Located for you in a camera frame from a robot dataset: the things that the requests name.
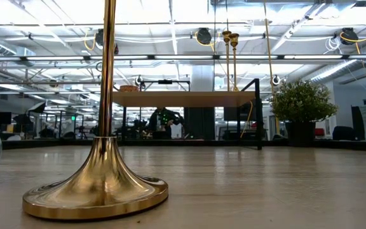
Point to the red background item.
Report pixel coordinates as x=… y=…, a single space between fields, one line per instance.
x=319 y=131

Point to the brass candlestick holder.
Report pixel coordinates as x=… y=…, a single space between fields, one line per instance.
x=227 y=35
x=102 y=184
x=234 y=38

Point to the wooden shelf with black legs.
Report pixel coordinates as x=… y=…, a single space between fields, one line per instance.
x=183 y=98

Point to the concrete column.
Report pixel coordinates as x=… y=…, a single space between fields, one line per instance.
x=202 y=79

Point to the black studio light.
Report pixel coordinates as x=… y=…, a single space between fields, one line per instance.
x=37 y=108

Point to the black aluminium table frame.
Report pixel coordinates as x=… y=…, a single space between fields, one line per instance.
x=170 y=143

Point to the green potted plant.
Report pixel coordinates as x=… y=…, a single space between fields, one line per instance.
x=300 y=101

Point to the grey white panel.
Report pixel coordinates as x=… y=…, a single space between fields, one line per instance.
x=362 y=122

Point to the person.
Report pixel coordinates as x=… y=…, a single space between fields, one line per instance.
x=160 y=119

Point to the dark blue chair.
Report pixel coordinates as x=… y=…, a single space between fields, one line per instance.
x=343 y=133

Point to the whiteboard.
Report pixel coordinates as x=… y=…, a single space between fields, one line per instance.
x=176 y=131

